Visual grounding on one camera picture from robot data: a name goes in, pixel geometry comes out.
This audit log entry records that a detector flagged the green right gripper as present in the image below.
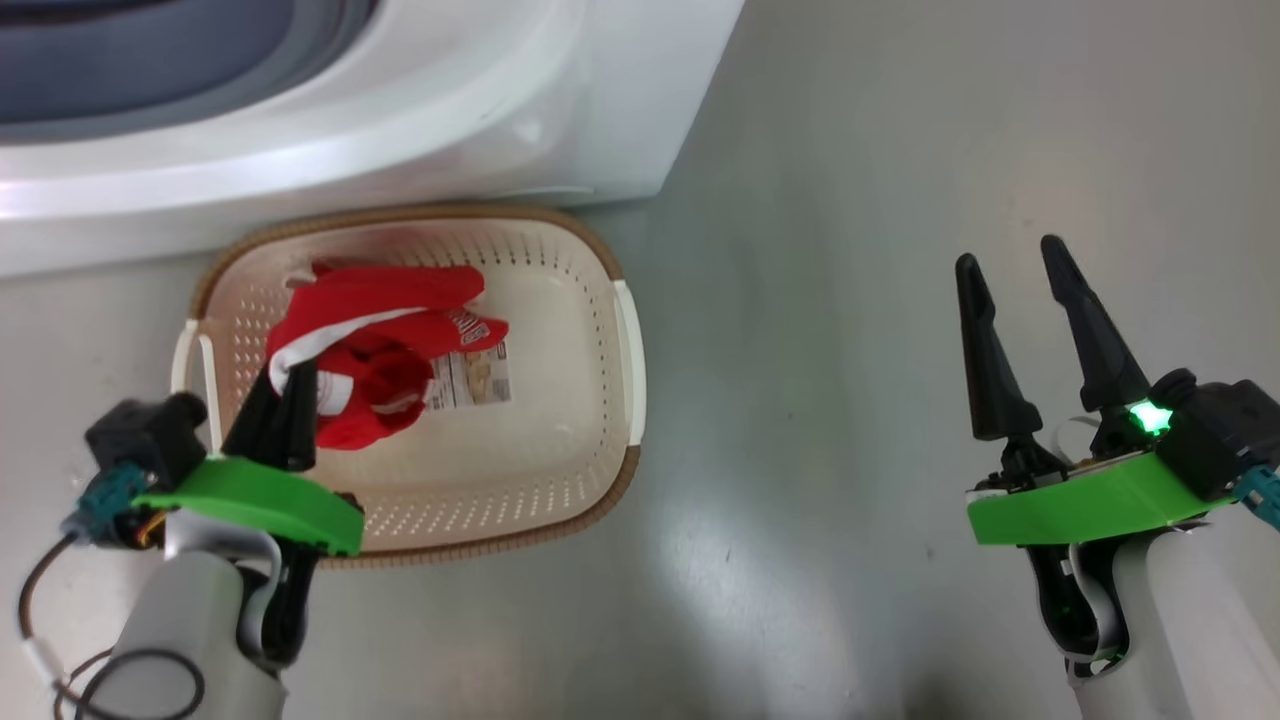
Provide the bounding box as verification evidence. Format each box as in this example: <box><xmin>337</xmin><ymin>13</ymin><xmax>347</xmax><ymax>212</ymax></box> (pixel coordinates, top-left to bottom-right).
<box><xmin>954</xmin><ymin>234</ymin><xmax>1238</xmax><ymax>547</ymax></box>

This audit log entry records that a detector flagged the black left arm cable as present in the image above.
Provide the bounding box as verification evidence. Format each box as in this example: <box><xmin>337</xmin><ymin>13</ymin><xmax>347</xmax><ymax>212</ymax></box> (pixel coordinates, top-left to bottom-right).
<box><xmin>17</xmin><ymin>530</ymin><xmax>207</xmax><ymax>720</ymax></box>

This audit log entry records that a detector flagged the teal cable connector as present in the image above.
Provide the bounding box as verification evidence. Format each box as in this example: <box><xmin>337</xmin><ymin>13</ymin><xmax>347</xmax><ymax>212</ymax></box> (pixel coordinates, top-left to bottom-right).
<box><xmin>62</xmin><ymin>463</ymin><xmax>153</xmax><ymax>546</ymax></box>
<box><xmin>1232</xmin><ymin>465</ymin><xmax>1280</xmax><ymax>531</ymax></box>

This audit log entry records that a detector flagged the white front-load washing machine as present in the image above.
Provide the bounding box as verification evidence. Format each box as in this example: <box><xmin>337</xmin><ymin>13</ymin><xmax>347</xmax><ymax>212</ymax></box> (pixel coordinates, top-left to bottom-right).
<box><xmin>0</xmin><ymin>0</ymin><xmax>746</xmax><ymax>279</ymax></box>

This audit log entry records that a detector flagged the printed basket label sticker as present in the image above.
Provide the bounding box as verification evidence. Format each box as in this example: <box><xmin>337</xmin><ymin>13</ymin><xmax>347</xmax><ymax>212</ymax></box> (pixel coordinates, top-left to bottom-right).
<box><xmin>428</xmin><ymin>343</ymin><xmax>513</xmax><ymax>411</ymax></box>

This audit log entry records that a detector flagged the cream perforated basket brown rim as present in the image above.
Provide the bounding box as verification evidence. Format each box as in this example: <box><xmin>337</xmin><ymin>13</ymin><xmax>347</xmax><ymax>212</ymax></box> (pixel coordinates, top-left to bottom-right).
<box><xmin>170</xmin><ymin>205</ymin><xmax>647</xmax><ymax>571</ymax></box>

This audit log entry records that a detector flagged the teal right cable connector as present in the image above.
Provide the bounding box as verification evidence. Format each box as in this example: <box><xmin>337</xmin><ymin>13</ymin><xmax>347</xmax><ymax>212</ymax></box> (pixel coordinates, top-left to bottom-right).
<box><xmin>1232</xmin><ymin>465</ymin><xmax>1280</xmax><ymax>531</ymax></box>

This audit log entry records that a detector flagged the teal left cable connector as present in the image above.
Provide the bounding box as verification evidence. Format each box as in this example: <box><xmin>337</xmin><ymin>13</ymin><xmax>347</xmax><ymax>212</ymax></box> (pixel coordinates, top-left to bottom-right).
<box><xmin>62</xmin><ymin>463</ymin><xmax>153</xmax><ymax>546</ymax></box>

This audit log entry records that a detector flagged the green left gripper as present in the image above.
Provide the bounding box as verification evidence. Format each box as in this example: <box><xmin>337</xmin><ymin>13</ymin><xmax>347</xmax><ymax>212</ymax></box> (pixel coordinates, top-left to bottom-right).
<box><xmin>133</xmin><ymin>357</ymin><xmax>365</xmax><ymax>558</ymax></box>

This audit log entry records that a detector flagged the red and white garment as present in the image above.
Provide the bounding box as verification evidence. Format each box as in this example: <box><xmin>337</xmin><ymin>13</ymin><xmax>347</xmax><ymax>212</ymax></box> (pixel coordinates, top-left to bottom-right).
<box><xmin>265</xmin><ymin>262</ymin><xmax>511</xmax><ymax>451</ymax></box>

